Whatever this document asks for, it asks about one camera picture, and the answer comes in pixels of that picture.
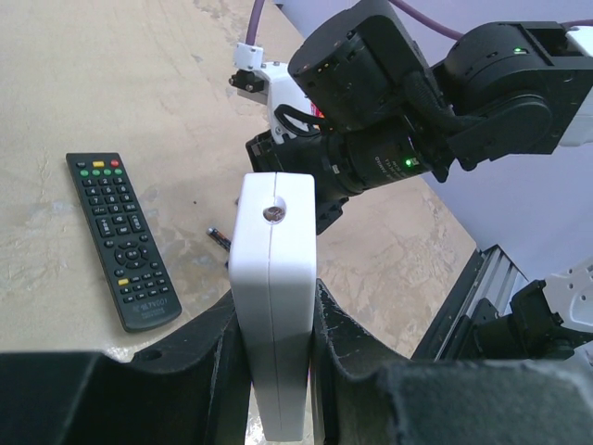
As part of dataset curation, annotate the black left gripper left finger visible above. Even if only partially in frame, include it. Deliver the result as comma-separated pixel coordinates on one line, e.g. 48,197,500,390
1,293,246,444

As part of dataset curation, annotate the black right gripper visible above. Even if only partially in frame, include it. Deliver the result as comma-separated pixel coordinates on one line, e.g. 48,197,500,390
246,131,350,235

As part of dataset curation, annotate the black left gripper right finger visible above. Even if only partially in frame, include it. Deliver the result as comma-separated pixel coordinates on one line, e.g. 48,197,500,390
310,282,592,444

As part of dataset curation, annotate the white air conditioner remote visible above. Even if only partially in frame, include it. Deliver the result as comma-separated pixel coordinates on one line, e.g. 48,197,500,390
229,172,317,442

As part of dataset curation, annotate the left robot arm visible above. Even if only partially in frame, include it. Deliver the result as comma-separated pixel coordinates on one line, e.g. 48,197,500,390
1,281,592,444

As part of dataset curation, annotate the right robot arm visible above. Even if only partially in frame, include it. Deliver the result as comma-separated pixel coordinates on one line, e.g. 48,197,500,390
231,1,592,231

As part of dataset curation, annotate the black TV remote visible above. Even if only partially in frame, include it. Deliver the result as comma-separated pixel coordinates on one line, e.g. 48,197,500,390
66,153,182,333

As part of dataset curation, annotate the black battery upper left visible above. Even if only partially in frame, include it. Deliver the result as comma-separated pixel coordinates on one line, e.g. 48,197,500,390
207,227,232,252

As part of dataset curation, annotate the aluminium frame rail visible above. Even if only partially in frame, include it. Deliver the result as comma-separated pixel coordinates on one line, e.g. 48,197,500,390
412,246,527,361

